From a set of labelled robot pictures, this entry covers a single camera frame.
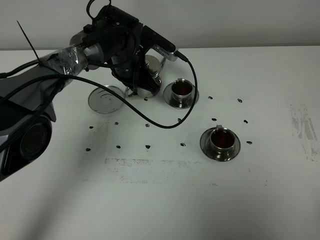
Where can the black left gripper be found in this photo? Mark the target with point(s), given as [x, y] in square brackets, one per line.
[112, 41]

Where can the stainless steel teapot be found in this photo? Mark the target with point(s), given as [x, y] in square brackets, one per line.
[149, 82]

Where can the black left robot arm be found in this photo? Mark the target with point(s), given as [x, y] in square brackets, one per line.
[26, 103]

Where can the round steel teapot saucer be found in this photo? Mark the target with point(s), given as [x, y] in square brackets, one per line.
[103, 102]

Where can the far steel teacup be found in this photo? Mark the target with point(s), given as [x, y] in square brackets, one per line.
[181, 90]

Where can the steel teacup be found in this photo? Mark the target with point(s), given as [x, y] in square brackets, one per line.
[181, 90]
[222, 138]

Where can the far steel saucer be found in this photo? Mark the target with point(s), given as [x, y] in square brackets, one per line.
[168, 98]

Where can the near steel saucer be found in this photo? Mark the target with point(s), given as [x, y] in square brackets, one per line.
[216, 154]

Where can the near steel teacup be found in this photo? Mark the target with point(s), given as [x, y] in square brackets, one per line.
[222, 138]

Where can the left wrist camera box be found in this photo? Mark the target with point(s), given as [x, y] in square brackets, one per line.
[153, 40]

